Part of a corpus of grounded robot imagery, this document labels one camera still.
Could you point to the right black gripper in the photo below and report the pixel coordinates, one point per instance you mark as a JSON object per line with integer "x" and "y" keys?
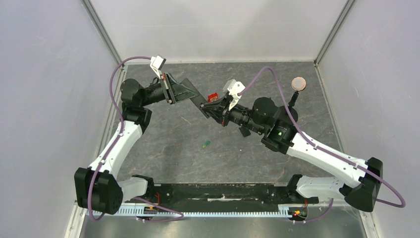
{"x": 224, "y": 111}

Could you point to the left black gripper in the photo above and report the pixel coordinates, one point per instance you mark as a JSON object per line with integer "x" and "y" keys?
{"x": 174, "y": 91}

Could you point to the black remote battery cover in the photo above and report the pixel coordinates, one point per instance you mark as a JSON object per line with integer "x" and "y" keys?
{"x": 244, "y": 131}

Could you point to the black remote control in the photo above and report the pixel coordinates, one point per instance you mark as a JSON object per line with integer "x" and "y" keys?
{"x": 198, "y": 101}

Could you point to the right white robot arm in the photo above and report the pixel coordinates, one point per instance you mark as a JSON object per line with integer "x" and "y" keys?
{"x": 357, "y": 181}

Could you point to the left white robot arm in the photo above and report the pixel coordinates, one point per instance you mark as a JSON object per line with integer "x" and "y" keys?
{"x": 97, "y": 188}

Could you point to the red owl toy block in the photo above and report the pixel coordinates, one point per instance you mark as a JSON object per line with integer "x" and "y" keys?
{"x": 213, "y": 97}

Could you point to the black stand with round disc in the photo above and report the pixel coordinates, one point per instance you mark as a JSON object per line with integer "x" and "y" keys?
{"x": 298, "y": 84}

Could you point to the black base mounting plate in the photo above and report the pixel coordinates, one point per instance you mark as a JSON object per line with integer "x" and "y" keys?
{"x": 225, "y": 197}

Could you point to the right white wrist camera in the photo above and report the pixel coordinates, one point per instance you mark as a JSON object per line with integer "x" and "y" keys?
{"x": 233, "y": 88}

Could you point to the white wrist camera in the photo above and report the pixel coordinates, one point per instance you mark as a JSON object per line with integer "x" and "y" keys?
{"x": 233, "y": 88}
{"x": 156, "y": 64}

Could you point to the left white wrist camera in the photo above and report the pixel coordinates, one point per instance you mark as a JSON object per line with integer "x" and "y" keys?
{"x": 156, "y": 64}

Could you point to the white toothed cable rail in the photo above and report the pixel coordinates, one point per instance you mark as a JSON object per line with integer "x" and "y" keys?
{"x": 140, "y": 211}

